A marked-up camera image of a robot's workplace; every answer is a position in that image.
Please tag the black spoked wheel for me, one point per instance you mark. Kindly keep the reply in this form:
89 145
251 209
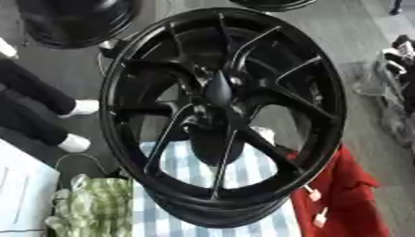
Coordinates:
302 129

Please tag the black round wheel rim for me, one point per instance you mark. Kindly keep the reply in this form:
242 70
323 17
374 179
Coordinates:
273 4

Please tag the black wheel with rim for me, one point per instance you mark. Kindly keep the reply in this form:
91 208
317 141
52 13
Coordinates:
70 27

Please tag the white tag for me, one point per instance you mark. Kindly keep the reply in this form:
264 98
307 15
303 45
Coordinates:
313 193
321 217

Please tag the green white checked cloth bundle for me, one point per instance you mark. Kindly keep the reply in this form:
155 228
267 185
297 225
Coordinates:
100 206

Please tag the red cloth bundle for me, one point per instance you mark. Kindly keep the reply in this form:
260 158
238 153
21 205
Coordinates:
346 191

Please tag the person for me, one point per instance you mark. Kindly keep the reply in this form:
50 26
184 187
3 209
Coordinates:
32 92

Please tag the white flat box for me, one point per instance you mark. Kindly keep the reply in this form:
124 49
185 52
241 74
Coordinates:
24 191

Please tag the dark chair leg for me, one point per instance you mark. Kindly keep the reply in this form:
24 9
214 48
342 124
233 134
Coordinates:
396 7

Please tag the black wheel mount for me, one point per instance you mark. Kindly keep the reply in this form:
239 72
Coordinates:
213 148

